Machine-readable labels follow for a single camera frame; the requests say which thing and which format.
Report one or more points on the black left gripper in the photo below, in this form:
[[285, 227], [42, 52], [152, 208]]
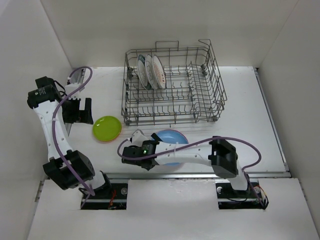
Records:
[[79, 116]]

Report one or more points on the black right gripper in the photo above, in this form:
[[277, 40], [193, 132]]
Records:
[[154, 135]]

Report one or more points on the blue plate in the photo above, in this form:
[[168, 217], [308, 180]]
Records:
[[171, 136]]

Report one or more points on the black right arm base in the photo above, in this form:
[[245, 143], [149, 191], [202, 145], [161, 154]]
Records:
[[252, 198]]

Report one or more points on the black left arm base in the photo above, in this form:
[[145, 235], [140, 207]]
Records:
[[114, 198]]

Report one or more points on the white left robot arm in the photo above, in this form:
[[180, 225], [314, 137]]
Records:
[[44, 100]]

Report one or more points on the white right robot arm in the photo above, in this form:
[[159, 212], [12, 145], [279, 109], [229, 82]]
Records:
[[215, 152]]

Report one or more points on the white blue-rimmed plate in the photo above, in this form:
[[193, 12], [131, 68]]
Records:
[[150, 72]]

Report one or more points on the patterned white plate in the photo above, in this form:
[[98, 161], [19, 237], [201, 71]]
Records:
[[159, 72]]

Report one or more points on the white plate with green rim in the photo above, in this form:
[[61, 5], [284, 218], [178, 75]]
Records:
[[141, 72]]

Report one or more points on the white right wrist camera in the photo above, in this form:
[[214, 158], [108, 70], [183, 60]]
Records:
[[137, 138]]

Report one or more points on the grey wire dish rack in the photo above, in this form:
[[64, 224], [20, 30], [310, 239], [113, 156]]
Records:
[[194, 89]]

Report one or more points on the front aluminium rail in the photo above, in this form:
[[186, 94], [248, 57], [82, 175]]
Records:
[[201, 175]]

